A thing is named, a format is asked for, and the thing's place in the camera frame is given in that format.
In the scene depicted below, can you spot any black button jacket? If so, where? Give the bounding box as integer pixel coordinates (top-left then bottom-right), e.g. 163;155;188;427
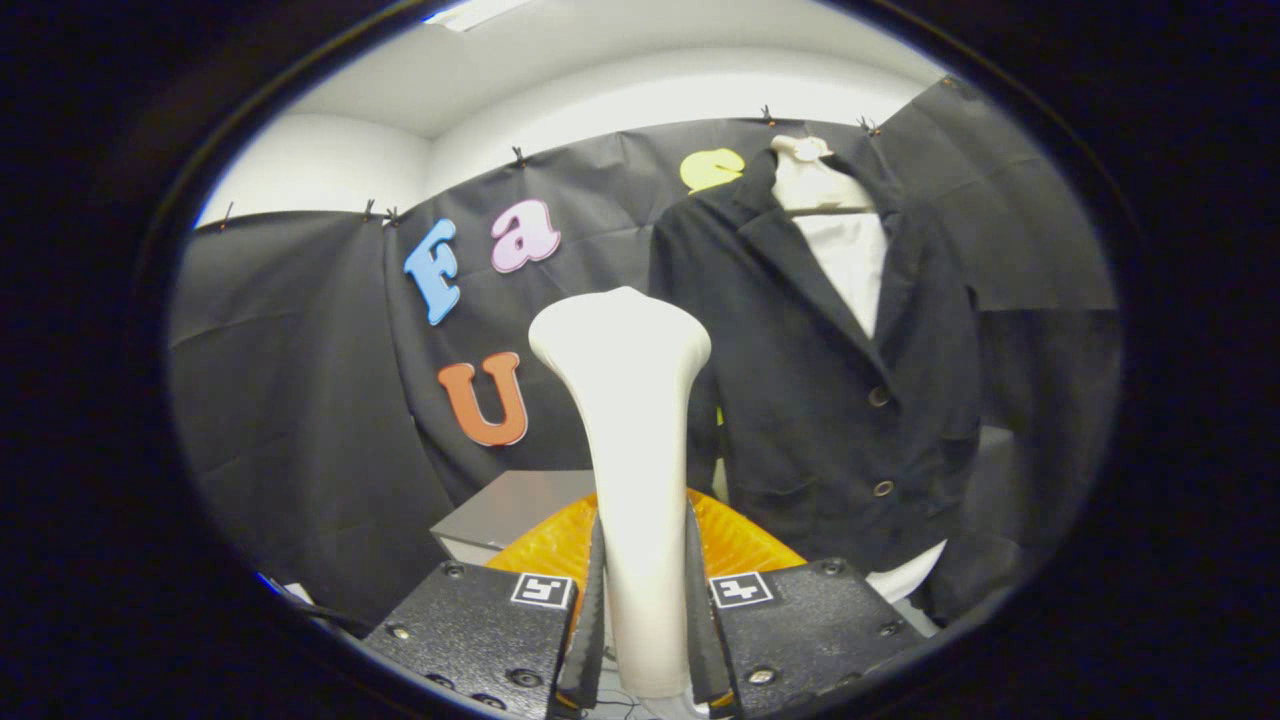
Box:
648;135;1026;629

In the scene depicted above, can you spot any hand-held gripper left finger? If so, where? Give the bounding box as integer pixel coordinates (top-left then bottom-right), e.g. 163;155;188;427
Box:
362;490;609;719

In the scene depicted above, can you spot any black cable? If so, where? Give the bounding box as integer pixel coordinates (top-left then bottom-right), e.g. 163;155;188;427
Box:
255;572;376;636

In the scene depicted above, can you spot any white garment steamer head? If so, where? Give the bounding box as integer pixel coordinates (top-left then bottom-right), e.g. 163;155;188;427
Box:
528;286;713;699

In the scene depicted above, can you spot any grey cabinet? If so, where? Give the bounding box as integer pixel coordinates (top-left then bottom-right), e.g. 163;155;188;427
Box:
430;470;601;566

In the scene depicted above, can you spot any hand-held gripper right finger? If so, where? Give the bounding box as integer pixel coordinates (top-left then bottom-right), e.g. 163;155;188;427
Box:
684;488;926;719

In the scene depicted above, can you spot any white mannequin torso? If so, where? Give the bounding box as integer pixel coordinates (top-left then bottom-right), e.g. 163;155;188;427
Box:
768;134;949;605

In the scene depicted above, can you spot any black backdrop cloth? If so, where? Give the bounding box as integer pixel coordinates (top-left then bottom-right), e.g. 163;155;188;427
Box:
165;75;1123;626

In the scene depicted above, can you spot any long ceiling light panel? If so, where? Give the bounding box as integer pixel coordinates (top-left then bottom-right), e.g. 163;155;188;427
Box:
425;0;531;33

